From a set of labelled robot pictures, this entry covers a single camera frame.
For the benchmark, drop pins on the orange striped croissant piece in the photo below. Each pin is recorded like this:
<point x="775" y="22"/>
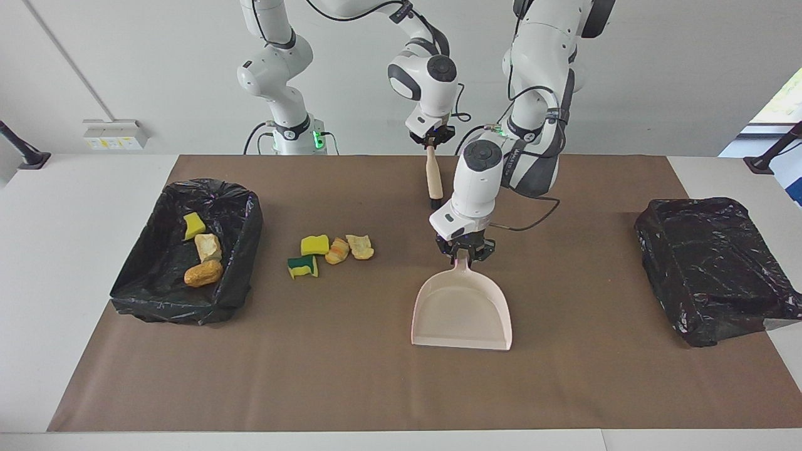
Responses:
<point x="337" y="251"/>

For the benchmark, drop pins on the beige brush with black bristles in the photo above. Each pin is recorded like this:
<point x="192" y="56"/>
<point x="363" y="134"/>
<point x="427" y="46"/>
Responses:
<point x="434" y="181"/>

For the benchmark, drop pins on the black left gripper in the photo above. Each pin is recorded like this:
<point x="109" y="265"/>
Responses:
<point x="465" y="241"/>

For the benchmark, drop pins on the brown bread roll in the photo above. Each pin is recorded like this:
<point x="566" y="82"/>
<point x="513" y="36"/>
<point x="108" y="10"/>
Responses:
<point x="203" y="274"/>

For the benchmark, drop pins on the brown paper table mat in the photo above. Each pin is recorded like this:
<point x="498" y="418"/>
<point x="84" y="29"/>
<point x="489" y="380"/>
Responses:
<point x="401" y="388"/>

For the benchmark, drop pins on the striped pale bread piece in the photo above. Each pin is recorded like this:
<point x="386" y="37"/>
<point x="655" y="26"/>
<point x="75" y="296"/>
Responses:
<point x="208" y="247"/>

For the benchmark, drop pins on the black camera stand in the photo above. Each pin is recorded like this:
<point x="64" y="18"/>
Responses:
<point x="25" y="152"/>
<point x="774" y="150"/>

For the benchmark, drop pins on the plain yellow sponge piece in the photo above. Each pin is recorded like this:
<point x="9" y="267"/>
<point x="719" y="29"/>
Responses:
<point x="314" y="245"/>

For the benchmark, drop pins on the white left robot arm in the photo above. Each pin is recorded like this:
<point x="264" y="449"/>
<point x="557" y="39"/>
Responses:
<point x="539" y="62"/>

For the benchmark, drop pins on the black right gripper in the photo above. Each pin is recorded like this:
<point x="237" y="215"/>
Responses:
<point x="432" y="134"/>

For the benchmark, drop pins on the pale pink plastic dustpan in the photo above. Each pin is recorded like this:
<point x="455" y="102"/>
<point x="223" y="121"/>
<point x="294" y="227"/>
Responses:
<point x="460" y="313"/>

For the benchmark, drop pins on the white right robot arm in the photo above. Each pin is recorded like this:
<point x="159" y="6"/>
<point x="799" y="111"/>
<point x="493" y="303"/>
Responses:
<point x="426" y="81"/>

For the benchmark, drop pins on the yellow sponge wedge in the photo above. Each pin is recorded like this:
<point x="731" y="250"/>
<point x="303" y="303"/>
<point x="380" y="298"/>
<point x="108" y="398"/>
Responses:
<point x="194" y="226"/>

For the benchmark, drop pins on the white wall socket box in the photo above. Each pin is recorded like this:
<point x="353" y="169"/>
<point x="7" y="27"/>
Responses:
<point x="114" y="134"/>

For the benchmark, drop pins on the green and yellow sponge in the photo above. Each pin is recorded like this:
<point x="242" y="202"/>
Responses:
<point x="302" y="267"/>

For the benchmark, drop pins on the bin lined with black bag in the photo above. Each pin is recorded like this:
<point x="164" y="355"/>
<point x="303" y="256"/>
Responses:
<point x="156" y="282"/>
<point x="708" y="269"/>

